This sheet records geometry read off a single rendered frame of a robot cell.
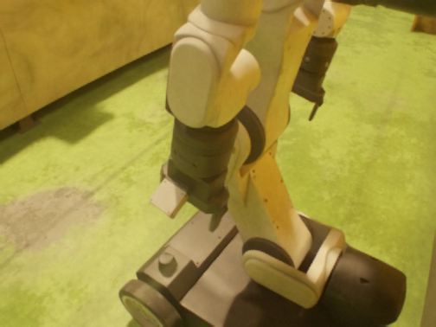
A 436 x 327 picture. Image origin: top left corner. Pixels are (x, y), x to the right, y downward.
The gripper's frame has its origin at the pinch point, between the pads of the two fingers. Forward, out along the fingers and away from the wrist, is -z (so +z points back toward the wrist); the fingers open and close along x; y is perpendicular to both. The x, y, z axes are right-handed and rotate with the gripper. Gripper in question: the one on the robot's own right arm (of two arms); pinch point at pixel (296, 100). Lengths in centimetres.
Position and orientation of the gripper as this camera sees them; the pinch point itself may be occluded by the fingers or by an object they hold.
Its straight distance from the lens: 91.2
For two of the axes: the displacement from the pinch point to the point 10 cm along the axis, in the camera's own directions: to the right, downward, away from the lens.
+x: -8.1, -5.1, 3.0
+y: -5.6, 5.1, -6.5
